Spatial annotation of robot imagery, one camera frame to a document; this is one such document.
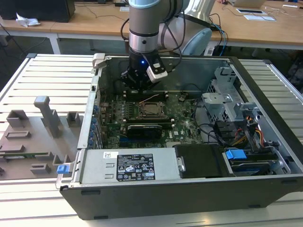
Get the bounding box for green motherboard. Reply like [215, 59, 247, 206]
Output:
[99, 93, 204, 148]

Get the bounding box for grey parts rack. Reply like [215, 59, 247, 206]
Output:
[0, 96, 82, 182]

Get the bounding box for grey case release handle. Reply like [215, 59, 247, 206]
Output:
[92, 53, 106, 71]

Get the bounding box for grey power supply unit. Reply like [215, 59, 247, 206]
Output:
[80, 148, 180, 184]

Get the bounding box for silver disk bay cage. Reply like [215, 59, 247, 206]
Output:
[201, 67, 242, 121]

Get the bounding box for CPU socket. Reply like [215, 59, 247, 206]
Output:
[136, 101, 169, 119]

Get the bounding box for white paper sheets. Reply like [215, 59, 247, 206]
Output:
[243, 14, 277, 22]

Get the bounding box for yellow red wire bundle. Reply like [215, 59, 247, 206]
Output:
[233, 127, 265, 146]

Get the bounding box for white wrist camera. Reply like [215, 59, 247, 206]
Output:
[146, 61, 168, 83]

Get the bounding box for thin wire locking lever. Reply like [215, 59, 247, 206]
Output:
[139, 94, 160, 104]

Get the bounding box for blue cable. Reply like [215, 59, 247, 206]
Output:
[210, 22, 229, 56]

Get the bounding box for black open PC case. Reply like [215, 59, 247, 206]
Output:
[55, 53, 300, 220]

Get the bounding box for black installed RAM sticks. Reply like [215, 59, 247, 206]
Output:
[123, 117, 175, 129]

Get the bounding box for metal socket cover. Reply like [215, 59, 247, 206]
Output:
[139, 101, 167, 118]

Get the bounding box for crumpled white paper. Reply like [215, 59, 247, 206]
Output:
[16, 13, 41, 26]

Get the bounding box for green RAM stick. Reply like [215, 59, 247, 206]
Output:
[0, 153, 52, 159]

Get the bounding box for wooden desk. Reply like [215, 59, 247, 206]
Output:
[0, 0, 303, 51]

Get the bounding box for black computer tower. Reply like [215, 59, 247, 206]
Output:
[0, 0, 76, 23]

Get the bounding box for black graphics card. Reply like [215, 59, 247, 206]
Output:
[126, 124, 163, 142]

